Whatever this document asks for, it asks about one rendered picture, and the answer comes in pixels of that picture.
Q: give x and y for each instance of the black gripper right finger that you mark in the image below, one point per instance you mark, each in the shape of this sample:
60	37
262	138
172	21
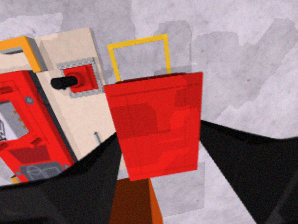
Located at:
261	170

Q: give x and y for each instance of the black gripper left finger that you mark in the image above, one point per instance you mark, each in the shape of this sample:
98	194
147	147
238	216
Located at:
81	194

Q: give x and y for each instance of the yellow rectangular frame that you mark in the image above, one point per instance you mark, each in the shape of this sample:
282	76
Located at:
139	41

